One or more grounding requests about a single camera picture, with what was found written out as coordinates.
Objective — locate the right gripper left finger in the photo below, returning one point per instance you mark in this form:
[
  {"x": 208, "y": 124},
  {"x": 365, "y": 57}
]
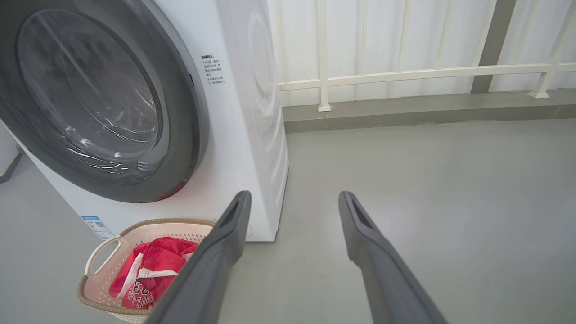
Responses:
[{"x": 211, "y": 279}]

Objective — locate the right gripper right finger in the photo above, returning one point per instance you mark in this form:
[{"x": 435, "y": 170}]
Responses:
[{"x": 387, "y": 288}]

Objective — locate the plain red garment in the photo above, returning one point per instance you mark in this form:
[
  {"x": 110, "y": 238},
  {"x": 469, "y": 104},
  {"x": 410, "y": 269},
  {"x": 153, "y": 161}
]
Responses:
[{"x": 171, "y": 254}]

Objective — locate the red jersey with white print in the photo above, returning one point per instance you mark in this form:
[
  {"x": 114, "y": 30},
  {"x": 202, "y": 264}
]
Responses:
[{"x": 139, "y": 294}]

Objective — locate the dark grey washing machine door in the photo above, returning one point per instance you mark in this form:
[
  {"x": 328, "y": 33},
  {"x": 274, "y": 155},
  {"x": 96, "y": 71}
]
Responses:
[{"x": 90, "y": 90}]

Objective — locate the cream basket with brown rim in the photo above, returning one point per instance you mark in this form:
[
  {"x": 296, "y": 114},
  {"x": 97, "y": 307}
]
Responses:
[{"x": 148, "y": 229}]

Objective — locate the white washing machine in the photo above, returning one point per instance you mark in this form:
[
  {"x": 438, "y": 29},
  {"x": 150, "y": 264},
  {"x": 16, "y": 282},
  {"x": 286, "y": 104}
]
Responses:
[{"x": 234, "y": 135}]

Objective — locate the blue energy sticker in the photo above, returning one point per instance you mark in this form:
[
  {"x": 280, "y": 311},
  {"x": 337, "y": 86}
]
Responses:
[{"x": 96, "y": 226}]

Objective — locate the printed text label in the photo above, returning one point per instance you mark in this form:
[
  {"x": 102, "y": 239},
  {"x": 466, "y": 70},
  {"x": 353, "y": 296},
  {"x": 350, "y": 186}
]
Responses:
[{"x": 212, "y": 69}]

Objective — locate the white metal railing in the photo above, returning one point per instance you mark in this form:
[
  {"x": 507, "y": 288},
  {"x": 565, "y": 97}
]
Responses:
[{"x": 405, "y": 74}]

